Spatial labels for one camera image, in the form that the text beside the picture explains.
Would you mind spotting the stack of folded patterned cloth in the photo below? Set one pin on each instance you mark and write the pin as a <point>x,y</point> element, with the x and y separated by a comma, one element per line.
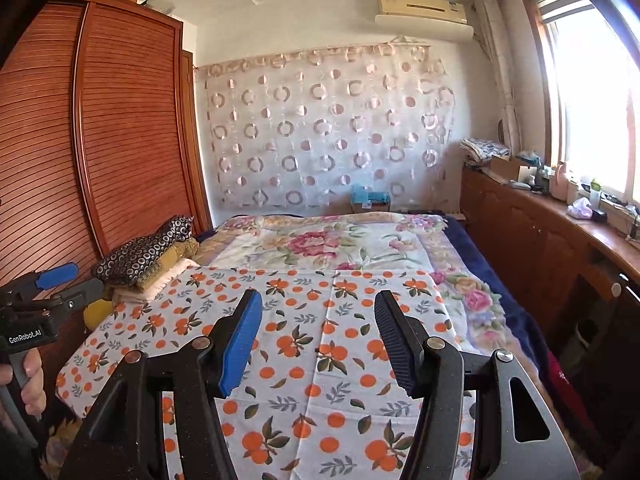
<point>482,149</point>

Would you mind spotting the stack of folded clothes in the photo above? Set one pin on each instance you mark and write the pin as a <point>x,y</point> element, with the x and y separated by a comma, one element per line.
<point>160,280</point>

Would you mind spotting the long wooden cabinet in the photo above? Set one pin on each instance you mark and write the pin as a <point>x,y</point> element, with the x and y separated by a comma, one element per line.
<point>525,220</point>

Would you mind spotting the red cloth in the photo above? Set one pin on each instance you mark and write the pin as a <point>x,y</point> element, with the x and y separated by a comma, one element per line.
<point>557,380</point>

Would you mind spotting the tied pale window curtain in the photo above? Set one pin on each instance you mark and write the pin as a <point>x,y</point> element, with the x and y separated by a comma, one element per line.
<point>495,60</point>

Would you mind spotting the small black box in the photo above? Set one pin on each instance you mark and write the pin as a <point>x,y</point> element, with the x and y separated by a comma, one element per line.
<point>600,215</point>

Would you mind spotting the cardboard box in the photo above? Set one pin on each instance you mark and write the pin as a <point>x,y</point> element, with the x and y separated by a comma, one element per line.
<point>502,165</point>

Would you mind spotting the olive brown garment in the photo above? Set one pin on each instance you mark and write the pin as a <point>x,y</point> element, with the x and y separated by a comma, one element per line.
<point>175,255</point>

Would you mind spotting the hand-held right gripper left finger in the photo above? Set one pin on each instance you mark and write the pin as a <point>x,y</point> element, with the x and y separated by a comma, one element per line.
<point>240,345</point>

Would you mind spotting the window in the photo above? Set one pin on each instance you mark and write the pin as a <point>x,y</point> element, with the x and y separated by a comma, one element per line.
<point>590,100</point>

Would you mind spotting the teal object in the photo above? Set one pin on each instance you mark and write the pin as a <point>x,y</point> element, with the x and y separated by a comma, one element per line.
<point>530,159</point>

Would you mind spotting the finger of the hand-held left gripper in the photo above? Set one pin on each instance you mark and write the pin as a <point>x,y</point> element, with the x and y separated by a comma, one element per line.
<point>57,276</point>
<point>75,299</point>

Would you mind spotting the person's left hand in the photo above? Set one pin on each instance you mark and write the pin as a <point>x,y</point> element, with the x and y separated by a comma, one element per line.
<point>34,385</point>

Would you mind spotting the teal box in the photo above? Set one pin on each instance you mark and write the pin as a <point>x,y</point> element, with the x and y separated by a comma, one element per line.
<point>362,195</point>

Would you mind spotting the dark circle-print shirt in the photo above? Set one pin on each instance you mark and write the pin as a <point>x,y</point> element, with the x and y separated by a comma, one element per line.
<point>145,250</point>

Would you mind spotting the wall air conditioner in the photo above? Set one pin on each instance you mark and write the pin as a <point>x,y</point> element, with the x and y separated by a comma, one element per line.
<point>420,7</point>

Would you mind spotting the white orange-print cloth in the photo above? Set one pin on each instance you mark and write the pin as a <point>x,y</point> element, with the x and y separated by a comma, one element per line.
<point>320,320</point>

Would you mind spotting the wooden slatted wardrobe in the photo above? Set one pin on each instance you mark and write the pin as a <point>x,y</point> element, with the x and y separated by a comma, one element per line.
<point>135,135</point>

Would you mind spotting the crumpled white bag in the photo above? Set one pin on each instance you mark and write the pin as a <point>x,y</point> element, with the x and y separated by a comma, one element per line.
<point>580,207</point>

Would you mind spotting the white bundle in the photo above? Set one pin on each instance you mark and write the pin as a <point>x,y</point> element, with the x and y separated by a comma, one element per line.
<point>161,4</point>

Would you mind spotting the floral bed sheet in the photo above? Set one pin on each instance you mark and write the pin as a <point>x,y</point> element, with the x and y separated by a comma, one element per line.
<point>500,280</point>

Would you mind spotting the circle-print sheer curtain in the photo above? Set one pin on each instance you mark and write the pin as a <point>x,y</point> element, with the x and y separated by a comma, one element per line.
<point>325,125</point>

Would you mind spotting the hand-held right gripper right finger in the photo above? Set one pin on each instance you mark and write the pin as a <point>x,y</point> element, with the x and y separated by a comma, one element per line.
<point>400,345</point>

